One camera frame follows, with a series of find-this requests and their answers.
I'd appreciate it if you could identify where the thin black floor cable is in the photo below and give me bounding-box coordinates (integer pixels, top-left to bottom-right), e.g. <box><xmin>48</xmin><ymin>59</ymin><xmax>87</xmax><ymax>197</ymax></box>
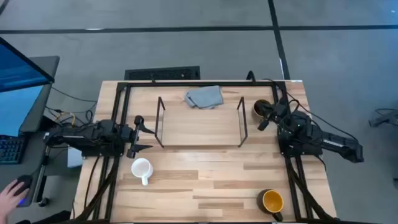
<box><xmin>50</xmin><ymin>86</ymin><xmax>98</xmax><ymax>103</ymax></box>

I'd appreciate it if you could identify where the black metal rig frame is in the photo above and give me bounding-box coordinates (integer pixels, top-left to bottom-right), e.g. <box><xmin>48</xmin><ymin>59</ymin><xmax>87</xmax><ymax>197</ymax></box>
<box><xmin>71</xmin><ymin>79</ymin><xmax>340</xmax><ymax>224</ymax></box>

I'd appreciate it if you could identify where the black computer mouse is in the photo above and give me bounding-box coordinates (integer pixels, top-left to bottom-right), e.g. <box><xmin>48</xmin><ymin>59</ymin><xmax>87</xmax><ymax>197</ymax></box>
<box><xmin>12</xmin><ymin>174</ymin><xmax>34</xmax><ymax>208</ymax></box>

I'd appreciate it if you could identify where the black computer keyboard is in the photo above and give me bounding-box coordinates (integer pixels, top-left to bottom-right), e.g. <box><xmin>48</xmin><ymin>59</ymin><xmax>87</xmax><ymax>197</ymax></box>
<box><xmin>0</xmin><ymin>134</ymin><xmax>26</xmax><ymax>165</ymax></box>

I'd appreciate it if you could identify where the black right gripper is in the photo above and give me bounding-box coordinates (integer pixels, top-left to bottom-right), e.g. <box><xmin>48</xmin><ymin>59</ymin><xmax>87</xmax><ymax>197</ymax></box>
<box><xmin>257</xmin><ymin>99</ymin><xmax>289</xmax><ymax>132</ymax></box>

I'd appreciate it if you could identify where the grey-framed computer monitor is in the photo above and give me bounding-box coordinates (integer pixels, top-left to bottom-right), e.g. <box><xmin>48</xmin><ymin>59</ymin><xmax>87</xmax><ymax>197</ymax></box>
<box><xmin>0</xmin><ymin>55</ymin><xmax>60</xmax><ymax>138</ymax></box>

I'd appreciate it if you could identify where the white box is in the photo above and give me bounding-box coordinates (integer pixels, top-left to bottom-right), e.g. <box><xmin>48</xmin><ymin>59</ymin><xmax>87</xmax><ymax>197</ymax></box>
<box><xmin>67</xmin><ymin>146</ymin><xmax>83</xmax><ymax>169</ymax></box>

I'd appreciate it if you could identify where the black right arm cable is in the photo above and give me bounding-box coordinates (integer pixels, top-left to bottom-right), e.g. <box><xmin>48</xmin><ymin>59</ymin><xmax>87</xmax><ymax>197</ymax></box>
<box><xmin>285</xmin><ymin>90</ymin><xmax>359</xmax><ymax>141</ymax></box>

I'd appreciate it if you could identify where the yellow cable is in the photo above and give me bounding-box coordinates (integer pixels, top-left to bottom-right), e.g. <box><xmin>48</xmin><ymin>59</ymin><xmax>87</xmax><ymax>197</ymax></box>
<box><xmin>55</xmin><ymin>111</ymin><xmax>76</xmax><ymax>127</ymax></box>

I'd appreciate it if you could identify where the small white cup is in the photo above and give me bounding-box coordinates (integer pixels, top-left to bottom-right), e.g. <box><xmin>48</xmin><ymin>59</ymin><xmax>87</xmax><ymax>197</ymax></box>
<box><xmin>131</xmin><ymin>157</ymin><xmax>154</xmax><ymax>187</ymax></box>

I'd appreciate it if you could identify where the black mug yellow inside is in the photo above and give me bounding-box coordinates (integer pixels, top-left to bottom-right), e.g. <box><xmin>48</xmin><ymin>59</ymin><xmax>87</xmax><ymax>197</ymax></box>
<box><xmin>256</xmin><ymin>189</ymin><xmax>285</xmax><ymax>222</ymax></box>

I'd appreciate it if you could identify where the black-framed computer monitor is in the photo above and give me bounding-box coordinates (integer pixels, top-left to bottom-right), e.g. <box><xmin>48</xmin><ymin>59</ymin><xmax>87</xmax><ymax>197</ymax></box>
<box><xmin>0</xmin><ymin>36</ymin><xmax>55</xmax><ymax>93</ymax></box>

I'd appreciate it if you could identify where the grey folded cloth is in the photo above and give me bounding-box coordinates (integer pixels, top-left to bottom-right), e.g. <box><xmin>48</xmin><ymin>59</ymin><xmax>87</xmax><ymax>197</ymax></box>
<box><xmin>183</xmin><ymin>85</ymin><xmax>224</xmax><ymax>110</ymax></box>

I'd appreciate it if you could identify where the grey computer desk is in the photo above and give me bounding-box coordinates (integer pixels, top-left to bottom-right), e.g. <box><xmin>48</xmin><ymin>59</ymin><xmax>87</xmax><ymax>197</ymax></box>
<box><xmin>0</xmin><ymin>130</ymin><xmax>70</xmax><ymax>224</ymax></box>

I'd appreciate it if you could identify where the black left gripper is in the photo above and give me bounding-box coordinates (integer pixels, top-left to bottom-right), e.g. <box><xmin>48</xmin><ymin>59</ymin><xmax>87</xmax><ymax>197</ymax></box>
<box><xmin>122</xmin><ymin>114</ymin><xmax>155</xmax><ymax>159</ymax></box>

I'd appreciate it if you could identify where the person's hand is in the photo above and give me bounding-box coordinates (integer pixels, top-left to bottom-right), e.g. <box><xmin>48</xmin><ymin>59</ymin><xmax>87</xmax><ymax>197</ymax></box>
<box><xmin>0</xmin><ymin>179</ymin><xmax>30</xmax><ymax>224</ymax></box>

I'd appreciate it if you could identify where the green glazed ceramic mug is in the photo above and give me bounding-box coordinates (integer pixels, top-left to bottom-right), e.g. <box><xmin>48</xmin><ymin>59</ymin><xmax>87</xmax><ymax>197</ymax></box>
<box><xmin>252</xmin><ymin>98</ymin><xmax>274</xmax><ymax>119</ymax></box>

